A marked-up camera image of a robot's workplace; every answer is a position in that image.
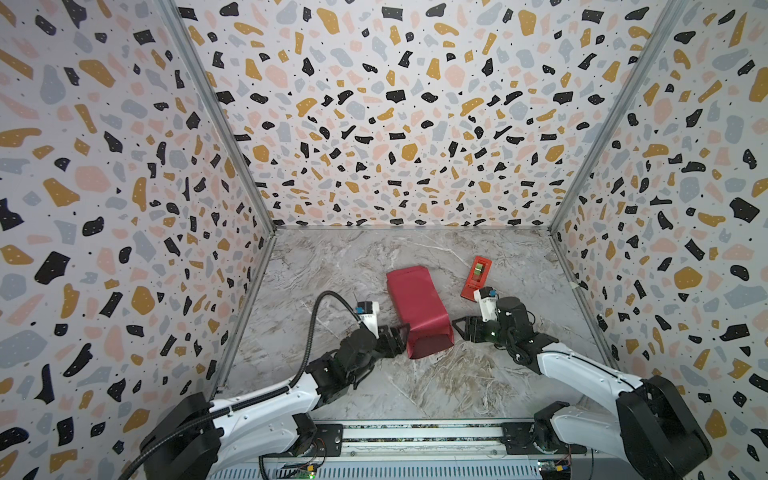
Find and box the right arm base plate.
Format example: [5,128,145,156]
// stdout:
[501,401,588,455]

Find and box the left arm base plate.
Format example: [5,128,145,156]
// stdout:
[266,423,344,459]

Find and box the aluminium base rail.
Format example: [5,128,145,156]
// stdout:
[205,419,639,479]

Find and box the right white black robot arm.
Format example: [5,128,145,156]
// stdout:
[452,289,713,479]

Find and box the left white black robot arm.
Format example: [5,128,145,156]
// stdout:
[140,325,410,479]

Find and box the black corrugated cable conduit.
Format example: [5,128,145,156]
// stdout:
[116,290,364,480]

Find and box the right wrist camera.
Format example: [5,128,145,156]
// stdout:
[473,286,498,322]

